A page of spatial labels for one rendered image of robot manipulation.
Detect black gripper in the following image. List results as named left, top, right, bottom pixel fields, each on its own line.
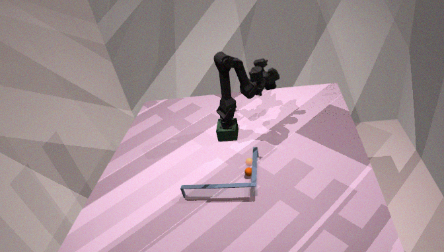
left=254, top=59, right=276, bottom=90

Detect low clear corner walls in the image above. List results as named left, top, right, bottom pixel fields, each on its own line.
left=182, top=155, right=259, bottom=198

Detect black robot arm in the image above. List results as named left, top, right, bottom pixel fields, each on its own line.
left=214, top=52, right=279, bottom=129

